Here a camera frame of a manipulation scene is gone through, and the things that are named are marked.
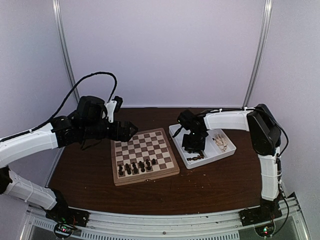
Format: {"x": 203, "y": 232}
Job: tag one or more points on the left aluminium frame post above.
{"x": 56, "y": 4}

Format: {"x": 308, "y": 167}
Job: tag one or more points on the wooden chess board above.
{"x": 149, "y": 144}

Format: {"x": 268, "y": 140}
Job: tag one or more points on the pile of white chess pieces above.
{"x": 221, "y": 142}

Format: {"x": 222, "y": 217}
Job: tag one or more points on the right aluminium frame post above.
{"x": 263, "y": 36}

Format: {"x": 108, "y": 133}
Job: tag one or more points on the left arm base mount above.
{"x": 62, "y": 213}

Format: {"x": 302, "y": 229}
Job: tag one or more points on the dark chess piece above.
{"x": 134, "y": 164}

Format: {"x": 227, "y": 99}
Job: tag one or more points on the aluminium frame post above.
{"x": 56, "y": 4}
{"x": 263, "y": 36}

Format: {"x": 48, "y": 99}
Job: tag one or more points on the aluminium front rail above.
{"x": 225, "y": 225}

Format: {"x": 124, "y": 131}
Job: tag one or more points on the dark chess piece crossing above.
{"x": 195, "y": 158}

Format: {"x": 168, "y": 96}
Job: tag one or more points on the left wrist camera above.
{"x": 112, "y": 107}

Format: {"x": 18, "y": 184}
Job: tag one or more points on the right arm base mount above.
{"x": 266, "y": 211}

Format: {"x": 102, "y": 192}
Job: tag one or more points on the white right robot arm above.
{"x": 265, "y": 135}

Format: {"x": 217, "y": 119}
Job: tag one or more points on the dark chess rook small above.
{"x": 128, "y": 166}

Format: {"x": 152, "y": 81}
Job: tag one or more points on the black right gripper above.
{"x": 188, "y": 147}

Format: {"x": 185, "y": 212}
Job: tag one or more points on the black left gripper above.
{"x": 116, "y": 135}

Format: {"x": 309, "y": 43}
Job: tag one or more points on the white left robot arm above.
{"x": 23, "y": 146}

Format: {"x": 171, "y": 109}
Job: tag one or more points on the white plastic divided tray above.
{"x": 211, "y": 152}

